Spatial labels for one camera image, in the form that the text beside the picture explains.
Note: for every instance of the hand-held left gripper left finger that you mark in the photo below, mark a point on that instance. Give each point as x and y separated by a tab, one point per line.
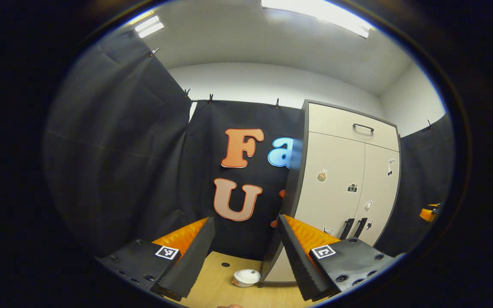
195	256

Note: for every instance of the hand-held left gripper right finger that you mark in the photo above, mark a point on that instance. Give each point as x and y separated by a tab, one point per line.
295	256

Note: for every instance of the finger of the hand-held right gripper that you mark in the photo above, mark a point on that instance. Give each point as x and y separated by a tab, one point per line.
427	214
435	205

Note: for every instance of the white shoe cabinet door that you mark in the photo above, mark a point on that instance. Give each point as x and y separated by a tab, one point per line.
381	188
332	196

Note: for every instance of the white shoe cabinet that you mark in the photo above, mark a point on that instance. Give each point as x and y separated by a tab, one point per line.
298	171

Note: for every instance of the white cabinet drawer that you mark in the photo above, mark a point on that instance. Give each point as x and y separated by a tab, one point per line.
336	124

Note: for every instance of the white paper bowl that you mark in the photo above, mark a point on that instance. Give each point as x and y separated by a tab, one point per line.
246	277

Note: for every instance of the black backdrop cloth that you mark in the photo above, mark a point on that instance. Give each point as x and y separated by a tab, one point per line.
114	149

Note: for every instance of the long ceiling light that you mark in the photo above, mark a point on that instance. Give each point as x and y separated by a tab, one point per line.
323	13

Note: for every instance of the small ceiling light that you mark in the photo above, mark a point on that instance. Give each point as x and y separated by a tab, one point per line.
149	26

